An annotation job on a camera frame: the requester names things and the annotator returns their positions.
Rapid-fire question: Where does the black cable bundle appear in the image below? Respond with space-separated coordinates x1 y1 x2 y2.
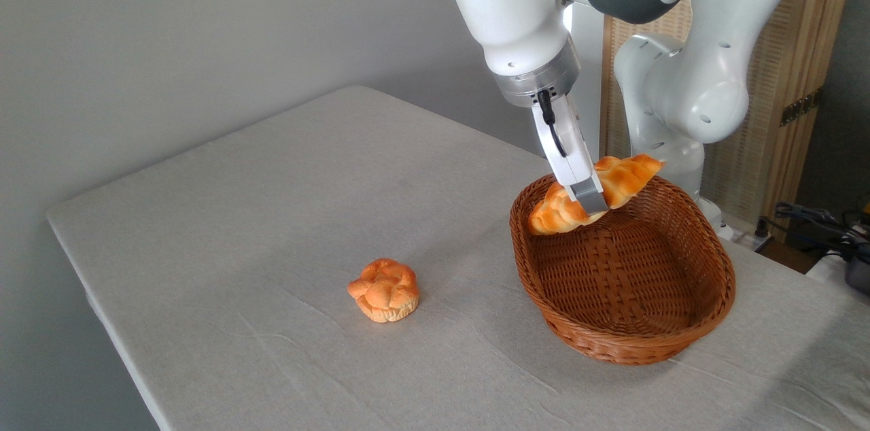
756 201 870 263

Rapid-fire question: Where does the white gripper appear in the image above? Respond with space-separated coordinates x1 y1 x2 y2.
530 92 610 216

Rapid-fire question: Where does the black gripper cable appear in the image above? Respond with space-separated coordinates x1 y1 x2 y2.
537 90 568 158

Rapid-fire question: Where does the light grey tablecloth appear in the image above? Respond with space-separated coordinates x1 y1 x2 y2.
46 86 870 431

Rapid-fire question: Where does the brown oval wicker basket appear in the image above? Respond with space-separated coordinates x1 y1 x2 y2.
509 173 737 366

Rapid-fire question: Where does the dark metal screen hinge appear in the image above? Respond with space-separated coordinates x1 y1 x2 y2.
780 87 824 128

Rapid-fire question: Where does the long braided bread loaf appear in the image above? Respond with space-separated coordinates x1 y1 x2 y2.
527 154 665 237

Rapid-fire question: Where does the round knotted bread roll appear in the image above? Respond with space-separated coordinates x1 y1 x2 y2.
347 258 420 324

